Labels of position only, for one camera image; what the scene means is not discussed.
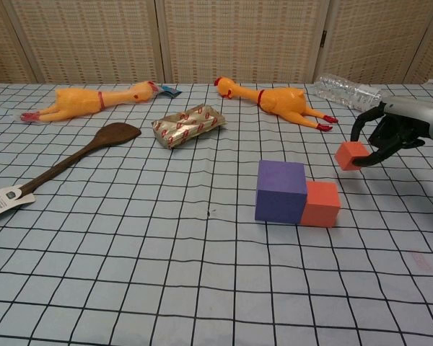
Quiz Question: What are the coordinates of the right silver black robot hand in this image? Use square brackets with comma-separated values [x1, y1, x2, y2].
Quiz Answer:
[349, 96, 433, 167]

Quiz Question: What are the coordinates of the small orange foam cube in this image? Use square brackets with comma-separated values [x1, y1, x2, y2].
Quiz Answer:
[334, 141, 370, 172]

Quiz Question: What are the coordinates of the medium orange foam cube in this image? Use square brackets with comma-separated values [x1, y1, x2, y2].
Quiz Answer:
[299, 180, 341, 229]

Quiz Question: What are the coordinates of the large purple foam cube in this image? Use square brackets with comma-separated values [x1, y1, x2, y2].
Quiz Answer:
[255, 160, 308, 225]

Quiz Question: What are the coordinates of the clear plastic water bottle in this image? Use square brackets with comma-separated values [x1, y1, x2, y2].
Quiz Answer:
[312, 74, 383, 111]

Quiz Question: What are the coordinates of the yellow rubber chicken toy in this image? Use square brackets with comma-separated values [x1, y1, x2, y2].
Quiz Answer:
[214, 76, 338, 132]

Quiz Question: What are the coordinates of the beige woven folding screen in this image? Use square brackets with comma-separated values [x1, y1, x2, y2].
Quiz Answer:
[0, 0, 433, 91]

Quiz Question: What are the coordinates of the silver red snack packet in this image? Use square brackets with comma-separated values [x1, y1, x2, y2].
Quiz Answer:
[151, 103, 227, 151]

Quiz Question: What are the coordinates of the blue cardboard hang tag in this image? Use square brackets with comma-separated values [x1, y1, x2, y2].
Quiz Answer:
[154, 85, 183, 98]

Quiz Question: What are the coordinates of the dark wooden spatula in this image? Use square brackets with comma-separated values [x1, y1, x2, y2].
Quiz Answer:
[0, 122, 142, 227]

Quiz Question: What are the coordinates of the blue checkered tablecloth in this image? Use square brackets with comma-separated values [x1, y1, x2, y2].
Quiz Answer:
[0, 83, 433, 346]

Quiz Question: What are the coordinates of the yellow rubber chicken in wrapper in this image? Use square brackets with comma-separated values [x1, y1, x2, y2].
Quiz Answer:
[20, 80, 159, 125]

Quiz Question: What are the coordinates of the white paper spatula label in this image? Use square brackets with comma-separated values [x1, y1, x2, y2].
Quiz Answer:
[0, 182, 35, 221]

